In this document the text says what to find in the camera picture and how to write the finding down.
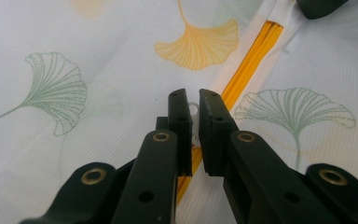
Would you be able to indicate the white leaf-print zipper bag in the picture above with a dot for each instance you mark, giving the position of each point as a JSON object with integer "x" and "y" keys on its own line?
{"x": 105, "y": 77}

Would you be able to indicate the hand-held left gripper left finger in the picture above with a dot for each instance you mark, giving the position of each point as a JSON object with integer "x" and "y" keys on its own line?
{"x": 155, "y": 174}

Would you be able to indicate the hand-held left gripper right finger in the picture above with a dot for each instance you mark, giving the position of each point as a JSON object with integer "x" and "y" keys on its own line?
{"x": 254, "y": 174}

